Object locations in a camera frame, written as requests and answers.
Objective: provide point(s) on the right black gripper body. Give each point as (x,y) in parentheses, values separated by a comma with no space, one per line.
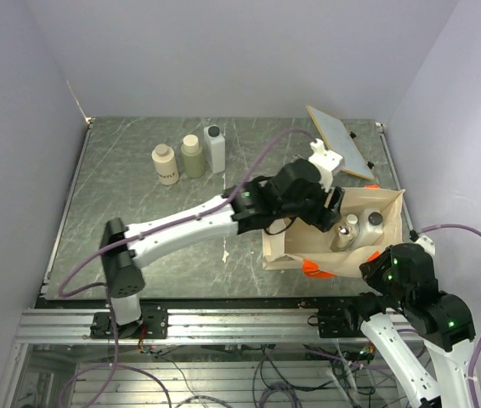
(380,275)

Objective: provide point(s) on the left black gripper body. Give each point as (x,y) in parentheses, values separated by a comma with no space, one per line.
(313,210)

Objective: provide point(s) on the clear silver top bottle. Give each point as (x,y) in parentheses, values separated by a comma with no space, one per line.
(342,238)

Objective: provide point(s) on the white bottle grey cap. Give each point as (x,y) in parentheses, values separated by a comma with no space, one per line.
(215,148)
(371,224)

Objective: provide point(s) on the beige canvas tote bag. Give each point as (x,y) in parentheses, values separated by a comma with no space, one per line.
(305,247)

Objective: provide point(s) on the beige cap bottle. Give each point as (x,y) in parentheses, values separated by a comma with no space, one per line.
(192,153)

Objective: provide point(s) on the beige round lid bottle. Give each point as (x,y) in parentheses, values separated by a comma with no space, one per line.
(165,163)

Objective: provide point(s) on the small white cap bottle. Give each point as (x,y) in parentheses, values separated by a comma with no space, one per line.
(352,221)

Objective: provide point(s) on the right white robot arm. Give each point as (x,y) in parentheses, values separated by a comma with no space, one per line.
(446,328)

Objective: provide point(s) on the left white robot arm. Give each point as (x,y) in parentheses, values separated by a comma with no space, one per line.
(127,249)

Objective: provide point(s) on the white board wooden edge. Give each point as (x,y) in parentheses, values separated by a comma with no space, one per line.
(338,138)

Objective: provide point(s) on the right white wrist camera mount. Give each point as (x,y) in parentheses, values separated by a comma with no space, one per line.
(423,241)

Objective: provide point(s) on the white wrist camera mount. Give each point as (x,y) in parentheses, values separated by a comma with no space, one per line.
(423,241)
(328,163)

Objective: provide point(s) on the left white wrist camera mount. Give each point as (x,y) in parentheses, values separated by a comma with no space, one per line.
(328,163)

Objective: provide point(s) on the aluminium rail frame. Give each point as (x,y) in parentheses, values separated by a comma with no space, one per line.
(214,292)

